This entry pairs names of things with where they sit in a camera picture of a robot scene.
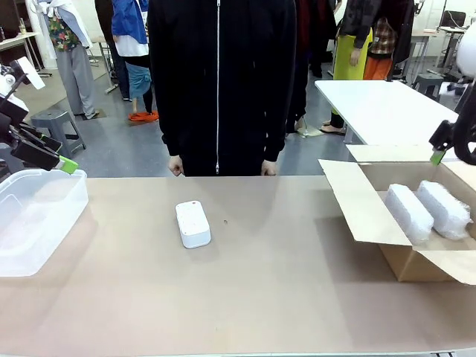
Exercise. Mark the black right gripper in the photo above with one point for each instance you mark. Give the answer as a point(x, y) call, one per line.
point(466, 137)

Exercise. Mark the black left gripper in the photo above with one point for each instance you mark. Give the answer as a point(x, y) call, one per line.
point(9, 128)

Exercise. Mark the bubble clock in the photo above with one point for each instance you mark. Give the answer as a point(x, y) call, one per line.
point(442, 208)
point(409, 213)

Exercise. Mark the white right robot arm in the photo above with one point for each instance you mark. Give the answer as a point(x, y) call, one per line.
point(466, 56)

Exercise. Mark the person's left forearm black sleeve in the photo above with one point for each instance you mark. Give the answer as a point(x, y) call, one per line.
point(277, 130)

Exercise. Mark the person's right forearm black sleeve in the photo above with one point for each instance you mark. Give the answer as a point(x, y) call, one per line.
point(169, 122)

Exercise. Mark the person's right hand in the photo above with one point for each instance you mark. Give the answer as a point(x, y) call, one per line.
point(176, 165)

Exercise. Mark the person's left hand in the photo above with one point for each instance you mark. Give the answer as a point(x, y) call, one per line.
point(269, 168)

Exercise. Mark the grey plastic stool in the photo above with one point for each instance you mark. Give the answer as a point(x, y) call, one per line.
point(56, 119)
point(427, 80)

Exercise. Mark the white table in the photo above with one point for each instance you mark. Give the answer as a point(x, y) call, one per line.
point(383, 108)

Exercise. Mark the white paper tag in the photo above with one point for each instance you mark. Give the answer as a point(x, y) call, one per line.
point(32, 74)

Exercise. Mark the clear plastic bin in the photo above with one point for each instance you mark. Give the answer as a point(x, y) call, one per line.
point(37, 223)

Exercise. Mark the person in orange trousers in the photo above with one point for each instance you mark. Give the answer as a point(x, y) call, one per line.
point(379, 67)

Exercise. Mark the mannequin with floral shirt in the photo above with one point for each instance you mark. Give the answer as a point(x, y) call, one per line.
point(70, 56)

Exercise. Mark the wooden desk with metal legs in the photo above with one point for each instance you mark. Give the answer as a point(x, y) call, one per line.
point(427, 34)

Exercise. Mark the brown cardboard box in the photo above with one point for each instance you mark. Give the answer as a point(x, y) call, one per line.
point(364, 208)

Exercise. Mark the light wooden table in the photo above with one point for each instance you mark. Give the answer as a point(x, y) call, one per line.
point(18, 39)

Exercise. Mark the dark hanging coat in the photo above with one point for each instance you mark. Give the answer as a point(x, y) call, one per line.
point(403, 29)

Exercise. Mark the black monitor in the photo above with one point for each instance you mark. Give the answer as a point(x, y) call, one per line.
point(454, 18)

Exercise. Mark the small bottle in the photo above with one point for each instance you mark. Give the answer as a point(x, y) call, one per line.
point(23, 26)

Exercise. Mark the person in dark trousers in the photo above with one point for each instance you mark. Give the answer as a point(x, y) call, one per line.
point(106, 22)

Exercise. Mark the person in blue jacket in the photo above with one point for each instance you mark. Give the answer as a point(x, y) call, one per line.
point(130, 29)

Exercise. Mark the person in dark red clothes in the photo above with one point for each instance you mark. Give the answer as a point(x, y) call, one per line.
point(316, 37)

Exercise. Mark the person torso black jacket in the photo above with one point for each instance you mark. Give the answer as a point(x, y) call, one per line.
point(223, 93)

